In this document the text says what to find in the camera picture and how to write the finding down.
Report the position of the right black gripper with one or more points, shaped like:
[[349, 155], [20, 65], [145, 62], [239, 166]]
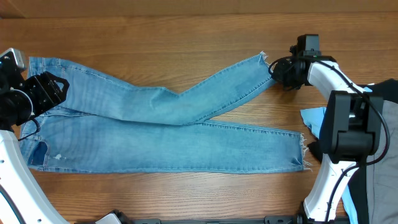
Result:
[[279, 77]]

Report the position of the blue denim jeans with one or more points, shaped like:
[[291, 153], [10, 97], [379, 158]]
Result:
[[109, 126]]

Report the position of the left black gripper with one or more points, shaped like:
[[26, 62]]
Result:
[[48, 94]]

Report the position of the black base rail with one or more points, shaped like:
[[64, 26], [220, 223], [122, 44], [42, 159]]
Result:
[[118, 217]]

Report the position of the black garment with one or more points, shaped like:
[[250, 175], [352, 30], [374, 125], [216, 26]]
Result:
[[354, 135]]

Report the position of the grey garment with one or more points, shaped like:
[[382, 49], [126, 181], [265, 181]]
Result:
[[381, 178]]

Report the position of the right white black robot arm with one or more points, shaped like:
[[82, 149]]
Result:
[[324, 74]]

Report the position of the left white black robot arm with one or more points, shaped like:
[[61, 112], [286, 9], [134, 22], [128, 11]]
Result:
[[21, 101]]

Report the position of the light blue shirt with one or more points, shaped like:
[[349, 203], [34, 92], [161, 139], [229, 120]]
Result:
[[313, 118]]

